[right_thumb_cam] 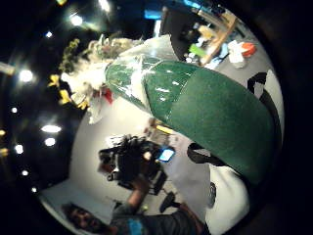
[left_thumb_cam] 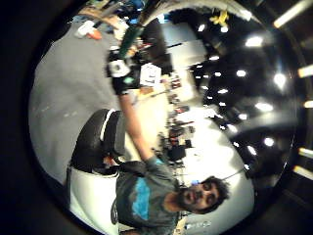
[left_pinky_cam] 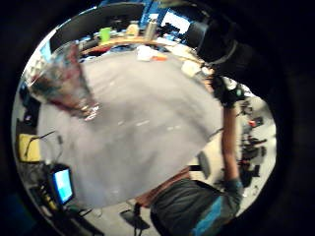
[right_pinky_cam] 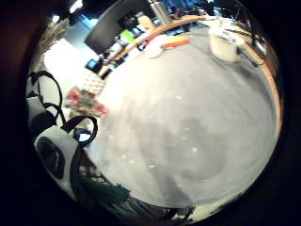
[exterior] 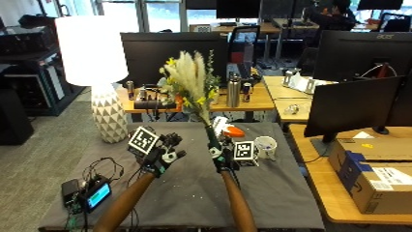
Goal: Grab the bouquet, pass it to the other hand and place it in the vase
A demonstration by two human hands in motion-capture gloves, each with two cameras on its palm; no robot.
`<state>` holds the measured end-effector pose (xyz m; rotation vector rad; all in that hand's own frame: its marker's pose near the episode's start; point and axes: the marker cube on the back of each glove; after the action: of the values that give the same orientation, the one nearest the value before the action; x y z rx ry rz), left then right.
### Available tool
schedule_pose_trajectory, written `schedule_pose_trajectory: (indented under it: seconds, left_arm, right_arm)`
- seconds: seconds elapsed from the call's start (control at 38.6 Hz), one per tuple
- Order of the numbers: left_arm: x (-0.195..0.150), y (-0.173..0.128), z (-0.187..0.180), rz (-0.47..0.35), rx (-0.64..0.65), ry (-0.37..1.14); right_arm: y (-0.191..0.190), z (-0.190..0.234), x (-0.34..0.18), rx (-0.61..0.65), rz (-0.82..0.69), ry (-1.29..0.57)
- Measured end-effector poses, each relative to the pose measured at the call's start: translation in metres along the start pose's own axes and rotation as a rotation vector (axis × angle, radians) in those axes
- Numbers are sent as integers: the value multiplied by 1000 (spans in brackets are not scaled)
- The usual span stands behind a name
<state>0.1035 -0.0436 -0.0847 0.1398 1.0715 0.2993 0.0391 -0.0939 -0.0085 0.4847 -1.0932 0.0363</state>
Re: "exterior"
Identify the person's left hand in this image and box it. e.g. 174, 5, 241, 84
140, 131, 188, 179

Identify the wooden desk with boxes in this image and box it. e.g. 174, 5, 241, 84
286, 123, 412, 226

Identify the light wooden desk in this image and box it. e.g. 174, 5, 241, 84
261, 75, 340, 124

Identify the white and orange spray bottle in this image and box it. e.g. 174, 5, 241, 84
210, 116, 245, 139

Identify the black office chair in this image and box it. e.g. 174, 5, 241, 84
226, 24, 262, 81

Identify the pampas grass flower bouquet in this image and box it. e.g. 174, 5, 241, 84
157, 48, 224, 150

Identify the large black monitor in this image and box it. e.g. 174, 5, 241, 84
120, 31, 229, 88

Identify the black power bank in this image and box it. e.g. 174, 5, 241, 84
60, 179, 81, 207

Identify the black monitor with logo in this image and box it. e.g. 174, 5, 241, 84
313, 29, 412, 83

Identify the white table lamp patterned base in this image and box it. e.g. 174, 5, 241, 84
54, 14, 130, 144

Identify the person's right hand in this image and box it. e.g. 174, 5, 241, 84
206, 134, 242, 174

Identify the cardboard box with label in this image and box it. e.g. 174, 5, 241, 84
336, 150, 412, 216

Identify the flat cardboard box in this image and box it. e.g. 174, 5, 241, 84
326, 137, 412, 168

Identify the blue drink can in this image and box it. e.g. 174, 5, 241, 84
241, 82, 253, 103

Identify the grey table cloth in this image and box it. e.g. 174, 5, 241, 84
37, 121, 325, 231

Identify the dark drink can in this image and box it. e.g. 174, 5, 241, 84
125, 80, 136, 102

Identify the black device with lit screen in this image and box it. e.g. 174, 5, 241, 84
84, 181, 113, 214

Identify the black box with cables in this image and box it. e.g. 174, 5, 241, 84
132, 84, 177, 110

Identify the steel water bottle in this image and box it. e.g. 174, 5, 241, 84
225, 72, 244, 108

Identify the white marker cube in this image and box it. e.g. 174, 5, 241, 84
232, 140, 261, 168
126, 126, 161, 157

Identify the black cables bundle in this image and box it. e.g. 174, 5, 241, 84
62, 157, 142, 232

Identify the black monitor on stand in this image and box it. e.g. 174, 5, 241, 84
302, 75, 405, 157

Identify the white mug with blue print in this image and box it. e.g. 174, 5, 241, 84
252, 135, 280, 161

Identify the black equipment rack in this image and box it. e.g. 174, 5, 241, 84
0, 14, 74, 117

